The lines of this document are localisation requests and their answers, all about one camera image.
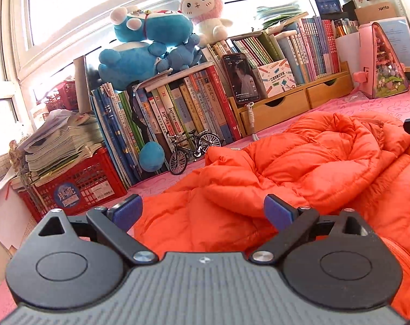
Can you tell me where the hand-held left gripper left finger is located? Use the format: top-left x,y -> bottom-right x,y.
36,194 -> 159,266

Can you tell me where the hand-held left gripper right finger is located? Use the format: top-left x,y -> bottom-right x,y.
250,194 -> 378,265

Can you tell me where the orange puffer jacket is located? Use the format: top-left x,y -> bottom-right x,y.
133,111 -> 410,320

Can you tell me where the red plastic crate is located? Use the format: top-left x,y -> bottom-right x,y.
10,146 -> 128,222

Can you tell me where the blue plush ball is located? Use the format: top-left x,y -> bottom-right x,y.
138,140 -> 166,173

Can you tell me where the pink triangular house model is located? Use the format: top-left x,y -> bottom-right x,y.
352,22 -> 410,100

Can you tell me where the white framed notice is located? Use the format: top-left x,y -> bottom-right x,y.
378,16 -> 410,71

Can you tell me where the miniature black bicycle model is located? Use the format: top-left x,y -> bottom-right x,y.
168,129 -> 224,176

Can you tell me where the stack of magazines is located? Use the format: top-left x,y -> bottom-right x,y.
17,110 -> 106,183

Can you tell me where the white pen box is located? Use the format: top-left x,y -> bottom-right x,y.
334,18 -> 361,73

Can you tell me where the wooden drawer organizer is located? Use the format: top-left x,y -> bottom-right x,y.
228,61 -> 354,136

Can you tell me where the brown hanging ornament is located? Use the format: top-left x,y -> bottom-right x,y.
8,139 -> 33,197

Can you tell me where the brown cardboard box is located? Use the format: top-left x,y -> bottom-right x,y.
354,3 -> 400,25

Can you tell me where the row of pink-spined books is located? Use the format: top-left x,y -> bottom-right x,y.
286,16 -> 341,85

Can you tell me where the red mesh basket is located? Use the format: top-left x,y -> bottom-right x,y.
44,80 -> 80,112

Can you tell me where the grey flat board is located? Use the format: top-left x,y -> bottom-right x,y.
73,54 -> 93,114

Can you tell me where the white pencil print box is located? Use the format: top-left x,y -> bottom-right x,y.
257,59 -> 298,97

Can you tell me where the black smartphone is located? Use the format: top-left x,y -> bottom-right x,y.
222,53 -> 262,105

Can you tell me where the blue whale plush toy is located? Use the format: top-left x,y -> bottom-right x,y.
97,39 -> 173,92

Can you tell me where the white plastic file holder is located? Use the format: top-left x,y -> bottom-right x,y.
264,29 -> 298,46

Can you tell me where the row of thin green books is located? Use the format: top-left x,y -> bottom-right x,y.
201,30 -> 287,75

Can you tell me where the stack of green folders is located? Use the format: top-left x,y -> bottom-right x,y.
255,3 -> 310,30

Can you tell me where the blue cat plush toy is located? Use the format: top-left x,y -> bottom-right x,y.
109,5 -> 202,72

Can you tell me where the pink white rabbit plush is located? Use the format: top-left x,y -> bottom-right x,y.
173,0 -> 233,46

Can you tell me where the white coiled cable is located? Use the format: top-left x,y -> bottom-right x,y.
246,103 -> 260,141

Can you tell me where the black strap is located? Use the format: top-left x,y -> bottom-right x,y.
128,81 -> 153,144

